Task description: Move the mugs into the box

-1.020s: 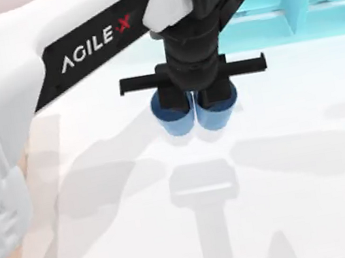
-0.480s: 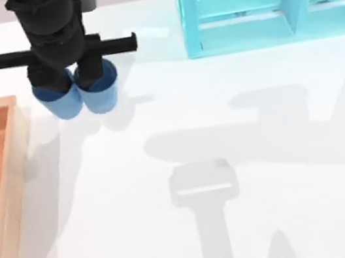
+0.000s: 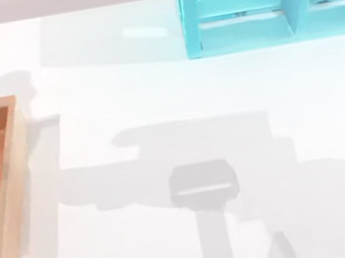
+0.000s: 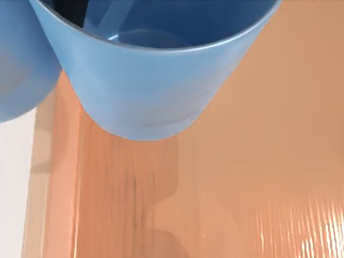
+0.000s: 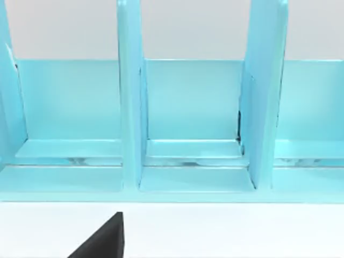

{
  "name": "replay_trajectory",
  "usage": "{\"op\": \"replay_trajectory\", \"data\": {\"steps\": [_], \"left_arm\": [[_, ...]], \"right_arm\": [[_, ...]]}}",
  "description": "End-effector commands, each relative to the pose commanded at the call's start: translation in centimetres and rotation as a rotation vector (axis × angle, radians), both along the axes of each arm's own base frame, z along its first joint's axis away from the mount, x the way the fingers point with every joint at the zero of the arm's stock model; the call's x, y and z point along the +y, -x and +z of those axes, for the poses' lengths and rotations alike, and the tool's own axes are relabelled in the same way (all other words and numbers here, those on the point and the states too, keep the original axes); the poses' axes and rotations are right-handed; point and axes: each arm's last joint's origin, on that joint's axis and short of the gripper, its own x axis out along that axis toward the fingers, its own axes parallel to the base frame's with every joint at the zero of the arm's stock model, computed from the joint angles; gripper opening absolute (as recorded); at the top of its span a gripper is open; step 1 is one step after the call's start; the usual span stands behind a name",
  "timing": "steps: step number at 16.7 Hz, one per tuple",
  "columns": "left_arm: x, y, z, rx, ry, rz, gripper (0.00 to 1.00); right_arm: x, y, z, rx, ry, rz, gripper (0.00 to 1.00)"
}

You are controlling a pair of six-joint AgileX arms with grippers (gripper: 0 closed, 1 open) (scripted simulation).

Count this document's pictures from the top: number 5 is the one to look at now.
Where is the light blue rack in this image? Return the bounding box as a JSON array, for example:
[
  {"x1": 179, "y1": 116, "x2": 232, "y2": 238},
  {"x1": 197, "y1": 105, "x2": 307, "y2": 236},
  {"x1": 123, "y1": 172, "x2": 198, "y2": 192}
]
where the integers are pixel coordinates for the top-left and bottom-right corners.
[{"x1": 0, "y1": 0, "x2": 344, "y2": 204}]

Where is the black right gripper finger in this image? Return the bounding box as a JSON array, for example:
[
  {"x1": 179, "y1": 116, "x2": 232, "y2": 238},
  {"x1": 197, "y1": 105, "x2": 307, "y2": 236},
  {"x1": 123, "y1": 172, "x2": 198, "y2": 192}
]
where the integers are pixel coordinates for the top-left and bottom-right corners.
[{"x1": 67, "y1": 211, "x2": 125, "y2": 258}]

